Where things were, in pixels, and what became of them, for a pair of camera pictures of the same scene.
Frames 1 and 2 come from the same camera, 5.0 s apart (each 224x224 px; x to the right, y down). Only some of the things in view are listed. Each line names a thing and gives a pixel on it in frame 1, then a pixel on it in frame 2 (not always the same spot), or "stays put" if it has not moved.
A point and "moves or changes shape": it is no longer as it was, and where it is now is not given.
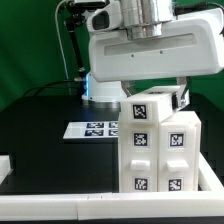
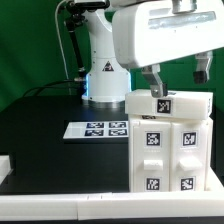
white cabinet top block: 148,104 moves or changes shape
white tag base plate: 108,129 stays put
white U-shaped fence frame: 208,201 stays put
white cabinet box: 162,156 → 208,146
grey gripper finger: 182,95 → 202,74
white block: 138,157 moves or changes shape
